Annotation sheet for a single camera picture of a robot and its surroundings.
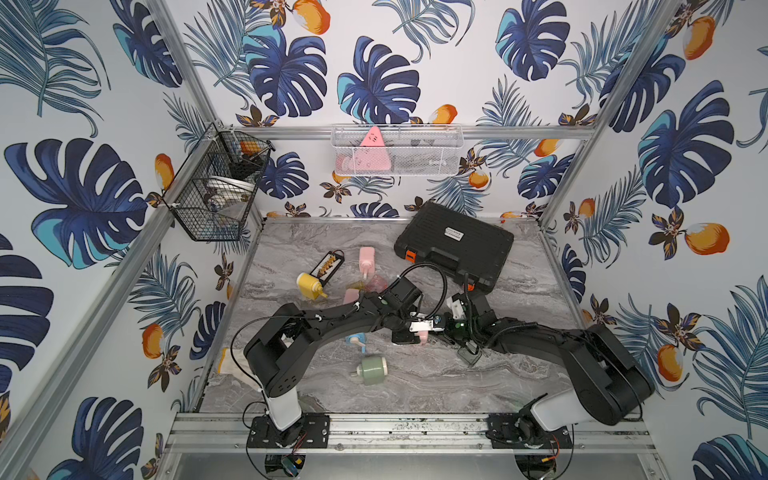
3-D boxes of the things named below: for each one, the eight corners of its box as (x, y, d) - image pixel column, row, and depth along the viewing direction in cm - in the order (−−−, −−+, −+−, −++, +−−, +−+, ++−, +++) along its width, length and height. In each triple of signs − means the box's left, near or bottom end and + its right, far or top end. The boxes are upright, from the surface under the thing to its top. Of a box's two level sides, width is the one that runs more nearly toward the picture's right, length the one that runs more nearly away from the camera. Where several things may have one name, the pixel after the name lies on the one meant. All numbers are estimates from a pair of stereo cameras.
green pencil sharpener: (358, 384, 83) (356, 375, 77) (359, 366, 86) (357, 356, 80) (387, 384, 83) (387, 375, 77) (387, 366, 86) (387, 356, 80)
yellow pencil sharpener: (299, 293, 102) (293, 281, 96) (306, 284, 104) (301, 271, 98) (322, 304, 99) (318, 292, 93) (329, 294, 102) (326, 281, 96)
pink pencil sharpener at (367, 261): (359, 278, 106) (358, 267, 101) (360, 258, 111) (359, 247, 106) (375, 278, 106) (374, 267, 101) (375, 258, 111) (375, 247, 106)
